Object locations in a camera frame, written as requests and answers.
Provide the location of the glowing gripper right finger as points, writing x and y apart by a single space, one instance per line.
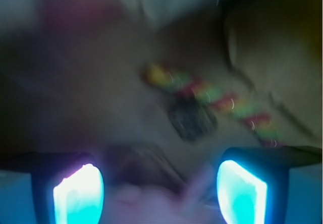
270 185

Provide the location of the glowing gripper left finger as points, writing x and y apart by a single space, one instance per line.
59 187

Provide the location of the pink plush bunny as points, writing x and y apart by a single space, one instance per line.
155 204

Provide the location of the dark speckled rock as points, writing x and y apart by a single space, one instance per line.
191 120

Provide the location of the brown paper bag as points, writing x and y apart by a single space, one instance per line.
91 74

